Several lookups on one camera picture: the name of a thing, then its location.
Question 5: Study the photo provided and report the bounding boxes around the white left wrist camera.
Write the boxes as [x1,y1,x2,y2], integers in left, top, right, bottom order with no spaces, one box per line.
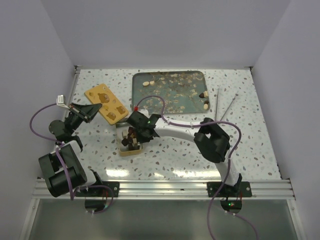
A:
[56,94,65,106]

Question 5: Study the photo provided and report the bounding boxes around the dark cube chocolate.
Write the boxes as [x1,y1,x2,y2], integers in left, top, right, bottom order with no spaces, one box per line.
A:
[128,126,134,135]

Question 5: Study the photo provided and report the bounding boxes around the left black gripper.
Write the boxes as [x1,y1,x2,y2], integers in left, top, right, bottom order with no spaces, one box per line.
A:
[64,102,102,136]

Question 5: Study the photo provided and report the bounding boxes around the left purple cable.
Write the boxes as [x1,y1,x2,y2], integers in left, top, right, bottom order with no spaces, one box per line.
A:
[29,103,115,215]

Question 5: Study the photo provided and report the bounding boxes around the silver metal tongs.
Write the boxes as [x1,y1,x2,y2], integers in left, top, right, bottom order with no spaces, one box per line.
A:
[214,86,239,121]

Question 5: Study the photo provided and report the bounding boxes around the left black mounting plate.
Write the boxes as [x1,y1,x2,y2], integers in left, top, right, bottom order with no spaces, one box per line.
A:
[101,181,120,198]

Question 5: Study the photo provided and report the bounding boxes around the silver metal tin lid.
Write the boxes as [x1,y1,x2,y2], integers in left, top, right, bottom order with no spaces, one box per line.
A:
[84,83,129,125]

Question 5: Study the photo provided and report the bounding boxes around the dark round chocolate tray left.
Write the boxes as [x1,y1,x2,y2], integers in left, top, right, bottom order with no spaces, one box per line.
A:
[121,138,129,147]

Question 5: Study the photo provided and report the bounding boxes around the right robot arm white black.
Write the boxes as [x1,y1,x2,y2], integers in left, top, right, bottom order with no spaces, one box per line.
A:
[126,111,242,197]

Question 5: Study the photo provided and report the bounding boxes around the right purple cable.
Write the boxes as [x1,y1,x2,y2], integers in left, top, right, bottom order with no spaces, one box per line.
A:
[136,95,258,240]

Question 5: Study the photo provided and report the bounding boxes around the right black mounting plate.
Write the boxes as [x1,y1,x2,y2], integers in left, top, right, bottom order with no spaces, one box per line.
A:
[206,181,253,198]

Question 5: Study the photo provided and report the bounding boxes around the gold metal tin box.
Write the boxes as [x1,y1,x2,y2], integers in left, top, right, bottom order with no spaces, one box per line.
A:
[115,122,143,157]

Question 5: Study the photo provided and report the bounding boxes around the black mounting plate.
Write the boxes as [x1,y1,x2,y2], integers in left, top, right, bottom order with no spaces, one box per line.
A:
[206,181,253,198]
[101,181,120,198]

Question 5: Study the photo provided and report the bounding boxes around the white round chocolate left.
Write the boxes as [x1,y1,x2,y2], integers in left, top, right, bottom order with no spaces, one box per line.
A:
[142,81,150,87]

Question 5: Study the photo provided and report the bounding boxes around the floral teal serving tray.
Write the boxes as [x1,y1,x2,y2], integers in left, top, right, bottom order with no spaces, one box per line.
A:
[131,70,210,115]

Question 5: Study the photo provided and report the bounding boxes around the aluminium rail front edge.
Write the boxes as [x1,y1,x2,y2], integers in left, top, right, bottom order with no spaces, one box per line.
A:
[32,178,297,201]

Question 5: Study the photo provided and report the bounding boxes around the purple cable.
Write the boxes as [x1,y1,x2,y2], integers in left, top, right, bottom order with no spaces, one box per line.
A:
[29,103,115,215]
[136,95,258,240]

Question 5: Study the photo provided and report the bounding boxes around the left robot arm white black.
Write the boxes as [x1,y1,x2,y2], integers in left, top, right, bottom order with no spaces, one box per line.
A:
[38,103,103,199]

